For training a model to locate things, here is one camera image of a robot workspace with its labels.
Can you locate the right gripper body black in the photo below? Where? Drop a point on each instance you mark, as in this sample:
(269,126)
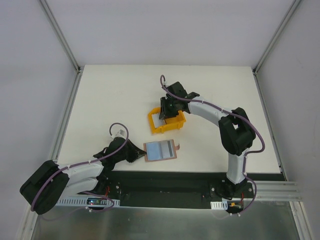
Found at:
(167,106)

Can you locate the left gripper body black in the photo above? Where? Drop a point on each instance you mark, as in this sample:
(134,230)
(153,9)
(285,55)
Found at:
(130,152)

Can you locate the yellow plastic bin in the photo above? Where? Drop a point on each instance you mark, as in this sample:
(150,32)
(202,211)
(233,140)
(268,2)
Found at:
(173,123)

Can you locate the brown leather card holder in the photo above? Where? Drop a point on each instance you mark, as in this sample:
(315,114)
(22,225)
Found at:
(160,150)

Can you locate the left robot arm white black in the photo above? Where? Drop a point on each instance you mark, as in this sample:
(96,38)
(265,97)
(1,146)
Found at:
(52,182)

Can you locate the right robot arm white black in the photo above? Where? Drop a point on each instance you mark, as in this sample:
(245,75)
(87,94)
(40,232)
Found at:
(236,134)

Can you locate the stack of silver cards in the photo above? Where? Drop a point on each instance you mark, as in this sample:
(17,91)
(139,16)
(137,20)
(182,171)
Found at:
(157,121)

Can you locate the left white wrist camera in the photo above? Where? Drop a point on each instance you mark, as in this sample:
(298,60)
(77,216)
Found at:
(120,134)

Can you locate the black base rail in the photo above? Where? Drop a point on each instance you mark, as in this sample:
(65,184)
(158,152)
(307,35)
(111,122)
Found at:
(174,190)

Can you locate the left white cable duct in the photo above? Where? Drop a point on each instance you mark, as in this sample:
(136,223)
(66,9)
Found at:
(82,201)

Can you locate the white cable duct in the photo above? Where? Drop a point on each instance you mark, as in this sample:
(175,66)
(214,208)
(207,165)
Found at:
(219,205)
(82,201)

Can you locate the right white cable duct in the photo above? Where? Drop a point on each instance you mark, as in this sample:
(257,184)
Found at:
(219,205)

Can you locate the right aluminium frame post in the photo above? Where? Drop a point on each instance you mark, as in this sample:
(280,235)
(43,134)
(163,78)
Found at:
(277,34)

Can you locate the aluminium frame post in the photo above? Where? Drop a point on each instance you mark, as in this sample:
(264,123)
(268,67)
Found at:
(277,34)
(59,34)

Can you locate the left aluminium frame post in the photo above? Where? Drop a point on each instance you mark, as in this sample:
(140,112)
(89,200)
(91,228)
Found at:
(59,34)

